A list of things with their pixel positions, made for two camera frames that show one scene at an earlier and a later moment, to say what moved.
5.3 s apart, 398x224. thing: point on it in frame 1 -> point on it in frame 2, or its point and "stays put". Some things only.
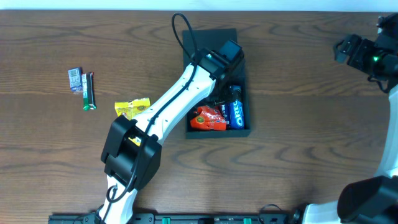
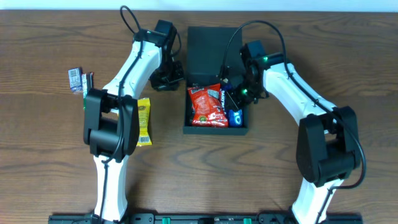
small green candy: [89, 102] stays put
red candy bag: [208, 117] stays put
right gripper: [352, 50] -> [233, 94]
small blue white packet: [75, 79] stays put
